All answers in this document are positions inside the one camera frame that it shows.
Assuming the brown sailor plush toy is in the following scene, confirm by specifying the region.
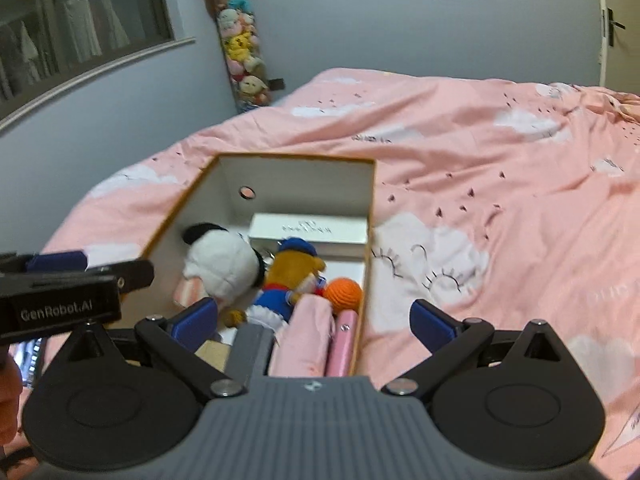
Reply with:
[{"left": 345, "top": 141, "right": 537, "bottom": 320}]
[{"left": 222, "top": 237, "right": 326, "bottom": 333}]

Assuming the open cardboard storage box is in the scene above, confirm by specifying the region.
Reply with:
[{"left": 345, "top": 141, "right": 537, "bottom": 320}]
[{"left": 106, "top": 150, "right": 378, "bottom": 378}]

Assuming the pink slim case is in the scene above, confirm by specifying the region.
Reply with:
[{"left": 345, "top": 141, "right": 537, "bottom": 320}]
[{"left": 326, "top": 310, "right": 358, "bottom": 377}]

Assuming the glass-door wardrobe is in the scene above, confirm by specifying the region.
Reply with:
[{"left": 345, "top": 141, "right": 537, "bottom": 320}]
[{"left": 1, "top": 0, "right": 188, "bottom": 130}]

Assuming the pink cloth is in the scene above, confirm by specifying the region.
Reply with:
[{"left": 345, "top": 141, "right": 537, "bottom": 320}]
[{"left": 268, "top": 295, "right": 334, "bottom": 378}]

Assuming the hanging plush toy column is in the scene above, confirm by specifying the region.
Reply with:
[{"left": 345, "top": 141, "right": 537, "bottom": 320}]
[{"left": 205, "top": 0, "right": 277, "bottom": 113}]

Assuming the white black-eared plush toy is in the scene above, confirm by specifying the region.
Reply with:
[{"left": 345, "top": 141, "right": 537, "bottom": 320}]
[{"left": 174, "top": 222, "right": 266, "bottom": 308}]

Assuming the person's left hand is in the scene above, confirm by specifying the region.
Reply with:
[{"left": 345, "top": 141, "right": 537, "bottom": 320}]
[{"left": 0, "top": 356, "right": 23, "bottom": 445}]

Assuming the gold square box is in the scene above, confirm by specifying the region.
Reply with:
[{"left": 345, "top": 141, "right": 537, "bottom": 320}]
[{"left": 195, "top": 340, "right": 231, "bottom": 372}]

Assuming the door with black handle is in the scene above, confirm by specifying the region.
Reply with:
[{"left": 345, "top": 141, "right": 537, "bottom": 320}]
[{"left": 600, "top": 0, "right": 640, "bottom": 94}]

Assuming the orange crochet ball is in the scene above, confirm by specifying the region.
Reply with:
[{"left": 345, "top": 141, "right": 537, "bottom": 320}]
[{"left": 323, "top": 278, "right": 363, "bottom": 316}]

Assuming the pink cloud-print bedsheet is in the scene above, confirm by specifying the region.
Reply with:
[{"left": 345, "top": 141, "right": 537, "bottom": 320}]
[{"left": 47, "top": 70, "right": 639, "bottom": 479}]

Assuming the white long glasses box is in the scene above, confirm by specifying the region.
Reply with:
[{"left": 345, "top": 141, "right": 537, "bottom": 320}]
[{"left": 247, "top": 214, "right": 369, "bottom": 259}]

